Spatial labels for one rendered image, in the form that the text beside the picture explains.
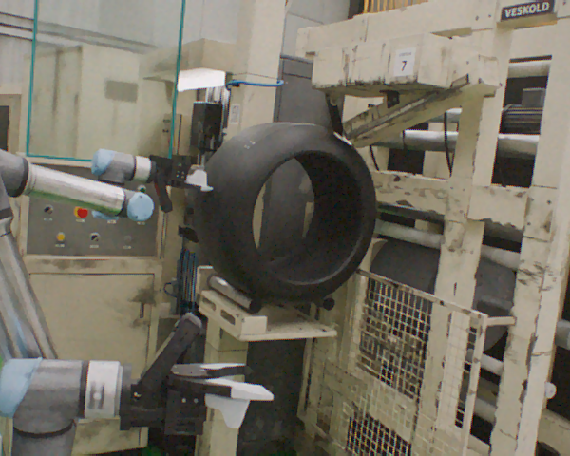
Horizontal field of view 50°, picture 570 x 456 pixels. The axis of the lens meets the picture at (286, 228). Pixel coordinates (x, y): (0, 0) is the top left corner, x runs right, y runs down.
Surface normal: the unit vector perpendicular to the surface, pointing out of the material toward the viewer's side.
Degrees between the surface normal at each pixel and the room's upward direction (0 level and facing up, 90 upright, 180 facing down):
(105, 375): 41
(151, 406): 82
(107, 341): 91
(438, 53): 90
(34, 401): 94
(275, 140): 52
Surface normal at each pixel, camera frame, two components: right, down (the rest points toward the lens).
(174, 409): 0.24, 0.00
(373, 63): -0.87, -0.04
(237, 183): -0.25, -0.16
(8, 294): 0.54, 0.04
